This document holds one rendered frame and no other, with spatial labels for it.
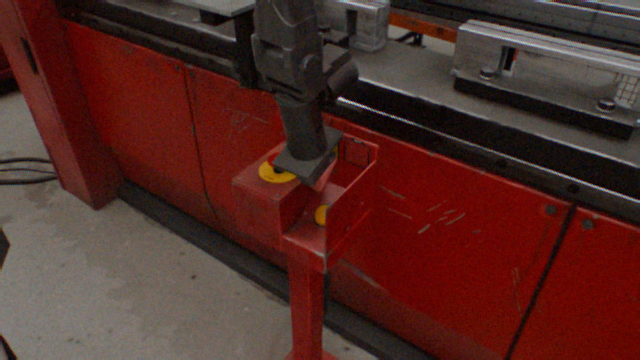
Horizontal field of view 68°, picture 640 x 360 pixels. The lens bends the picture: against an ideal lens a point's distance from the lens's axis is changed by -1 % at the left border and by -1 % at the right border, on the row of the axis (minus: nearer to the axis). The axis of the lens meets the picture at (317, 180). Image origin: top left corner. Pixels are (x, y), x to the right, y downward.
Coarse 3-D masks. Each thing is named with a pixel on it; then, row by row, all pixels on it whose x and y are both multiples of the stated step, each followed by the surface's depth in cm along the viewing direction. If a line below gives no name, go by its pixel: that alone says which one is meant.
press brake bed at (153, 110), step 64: (128, 64) 142; (192, 64) 124; (128, 128) 163; (192, 128) 139; (256, 128) 121; (384, 128) 96; (128, 192) 197; (192, 192) 159; (384, 192) 105; (448, 192) 95; (512, 192) 86; (576, 192) 79; (256, 256) 168; (384, 256) 116; (448, 256) 103; (512, 256) 93; (576, 256) 85; (384, 320) 136; (448, 320) 114; (512, 320) 101; (576, 320) 92
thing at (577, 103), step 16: (464, 80) 88; (480, 80) 86; (496, 80) 86; (512, 80) 86; (480, 96) 87; (496, 96) 86; (512, 96) 84; (528, 96) 82; (544, 96) 82; (560, 96) 82; (576, 96) 82; (544, 112) 82; (560, 112) 80; (576, 112) 79; (592, 112) 77; (624, 112) 77; (592, 128) 78; (608, 128) 77; (624, 128) 76
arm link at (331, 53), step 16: (336, 48) 67; (304, 64) 57; (320, 64) 59; (336, 64) 66; (352, 64) 68; (272, 80) 64; (304, 80) 58; (320, 80) 61; (336, 80) 66; (352, 80) 68; (304, 96) 60; (336, 96) 67
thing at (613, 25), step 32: (416, 0) 120; (448, 0) 115; (480, 0) 110; (512, 0) 106; (544, 0) 103; (576, 0) 99; (608, 0) 97; (544, 32) 105; (576, 32) 102; (608, 32) 98
